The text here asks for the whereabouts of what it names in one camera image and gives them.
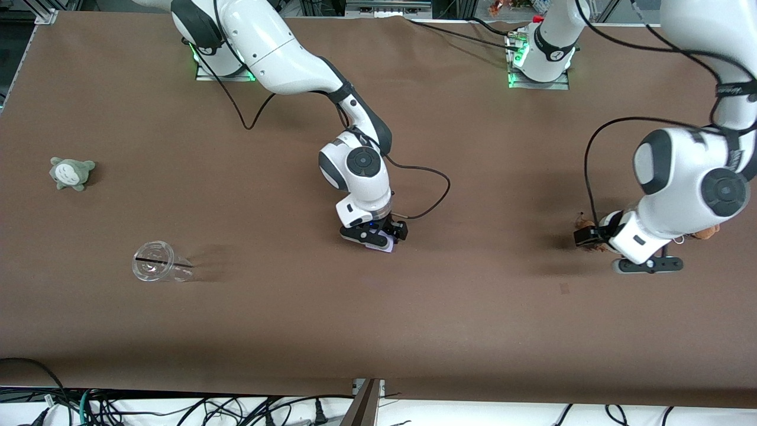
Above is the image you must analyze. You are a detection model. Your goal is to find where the clear plastic cup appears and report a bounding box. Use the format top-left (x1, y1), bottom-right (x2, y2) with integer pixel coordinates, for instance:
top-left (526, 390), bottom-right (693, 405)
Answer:
top-left (131, 240), bottom-right (195, 283)

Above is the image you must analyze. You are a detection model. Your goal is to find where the brown lion statue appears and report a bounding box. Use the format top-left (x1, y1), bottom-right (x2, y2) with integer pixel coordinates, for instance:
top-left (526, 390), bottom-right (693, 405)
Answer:
top-left (575, 212), bottom-right (610, 254)

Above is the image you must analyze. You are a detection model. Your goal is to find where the grey metal post bracket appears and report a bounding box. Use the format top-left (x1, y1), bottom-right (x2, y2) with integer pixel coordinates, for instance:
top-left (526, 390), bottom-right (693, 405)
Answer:
top-left (340, 379), bottom-right (386, 426)

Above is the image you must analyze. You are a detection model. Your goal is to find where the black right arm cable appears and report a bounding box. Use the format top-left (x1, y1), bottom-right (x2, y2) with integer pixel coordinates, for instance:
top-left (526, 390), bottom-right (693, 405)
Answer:
top-left (183, 35), bottom-right (451, 220)

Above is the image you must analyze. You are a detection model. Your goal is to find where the brown table cover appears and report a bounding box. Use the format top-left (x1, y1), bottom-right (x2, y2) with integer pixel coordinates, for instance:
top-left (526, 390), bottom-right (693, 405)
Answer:
top-left (0, 12), bottom-right (757, 409)

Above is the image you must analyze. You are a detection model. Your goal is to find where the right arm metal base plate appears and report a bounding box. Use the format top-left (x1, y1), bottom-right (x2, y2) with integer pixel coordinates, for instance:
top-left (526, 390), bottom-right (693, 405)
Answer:
top-left (195, 56), bottom-right (260, 82)

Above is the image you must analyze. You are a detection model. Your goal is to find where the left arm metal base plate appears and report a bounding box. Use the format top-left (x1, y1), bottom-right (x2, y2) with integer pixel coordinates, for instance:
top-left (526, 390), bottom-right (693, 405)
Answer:
top-left (507, 33), bottom-right (570, 91)

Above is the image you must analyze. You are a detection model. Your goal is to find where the silver metal frame bar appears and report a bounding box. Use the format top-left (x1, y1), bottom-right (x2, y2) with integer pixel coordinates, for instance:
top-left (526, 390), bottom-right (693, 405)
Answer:
top-left (345, 0), bottom-right (434, 17)

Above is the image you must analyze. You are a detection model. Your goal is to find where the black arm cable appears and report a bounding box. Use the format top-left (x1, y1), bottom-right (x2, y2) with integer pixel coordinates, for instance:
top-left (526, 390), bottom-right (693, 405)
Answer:
top-left (577, 0), bottom-right (757, 227)
top-left (183, 35), bottom-right (451, 220)

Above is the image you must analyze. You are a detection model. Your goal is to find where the black straw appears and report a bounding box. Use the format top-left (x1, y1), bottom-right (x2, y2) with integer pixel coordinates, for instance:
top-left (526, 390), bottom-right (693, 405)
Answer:
top-left (135, 257), bottom-right (194, 269)

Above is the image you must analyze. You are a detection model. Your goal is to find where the thick black looping cable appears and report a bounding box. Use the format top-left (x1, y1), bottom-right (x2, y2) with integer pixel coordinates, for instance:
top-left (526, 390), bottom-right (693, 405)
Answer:
top-left (0, 357), bottom-right (66, 409)

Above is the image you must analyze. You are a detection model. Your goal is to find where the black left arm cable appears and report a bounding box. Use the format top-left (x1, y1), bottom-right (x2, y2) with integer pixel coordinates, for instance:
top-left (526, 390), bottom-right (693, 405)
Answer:
top-left (577, 0), bottom-right (757, 227)

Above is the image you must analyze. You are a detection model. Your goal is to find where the grey totoro plush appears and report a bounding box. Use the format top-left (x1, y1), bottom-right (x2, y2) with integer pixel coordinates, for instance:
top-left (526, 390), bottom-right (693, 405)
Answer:
top-left (49, 157), bottom-right (96, 192)

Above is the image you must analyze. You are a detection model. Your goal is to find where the long black base cable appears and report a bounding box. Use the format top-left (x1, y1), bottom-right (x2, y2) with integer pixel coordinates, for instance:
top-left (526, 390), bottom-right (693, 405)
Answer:
top-left (405, 18), bottom-right (522, 53)

